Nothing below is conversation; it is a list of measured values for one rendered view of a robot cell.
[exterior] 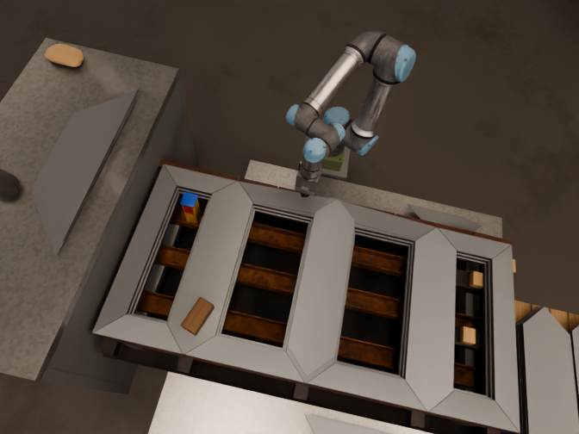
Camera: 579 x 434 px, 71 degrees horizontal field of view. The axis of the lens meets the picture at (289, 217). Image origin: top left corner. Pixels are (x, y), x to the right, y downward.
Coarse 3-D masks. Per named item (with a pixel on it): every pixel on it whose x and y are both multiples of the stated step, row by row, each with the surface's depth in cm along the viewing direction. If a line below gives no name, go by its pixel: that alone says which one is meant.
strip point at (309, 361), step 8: (296, 352) 147; (304, 352) 148; (312, 352) 148; (320, 352) 148; (296, 360) 146; (304, 360) 147; (312, 360) 147; (320, 360) 147; (328, 360) 147; (304, 368) 145; (312, 368) 146
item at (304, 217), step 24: (192, 192) 174; (168, 216) 169; (288, 216) 175; (312, 216) 172; (384, 240) 174; (408, 240) 173; (408, 264) 171; (144, 288) 157; (408, 288) 164; (408, 312) 160; (288, 336) 151; (336, 360) 151; (408, 408) 148
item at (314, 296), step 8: (304, 288) 158; (312, 288) 158; (320, 288) 159; (304, 296) 157; (312, 296) 157; (320, 296) 157; (328, 296) 158; (336, 296) 158; (344, 296) 158; (304, 304) 156; (312, 304) 156; (320, 304) 156; (328, 304) 156; (336, 304) 157
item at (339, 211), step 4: (328, 204) 176; (332, 204) 176; (320, 208) 174; (324, 208) 174; (328, 208) 175; (332, 208) 175; (336, 208) 175; (340, 208) 175; (344, 208) 175; (316, 212) 173; (320, 212) 174; (324, 212) 174; (328, 212) 174; (332, 212) 174; (336, 212) 174; (340, 212) 174; (344, 212) 175; (348, 212) 175; (336, 216) 173; (340, 216) 174; (344, 216) 174; (348, 216) 174
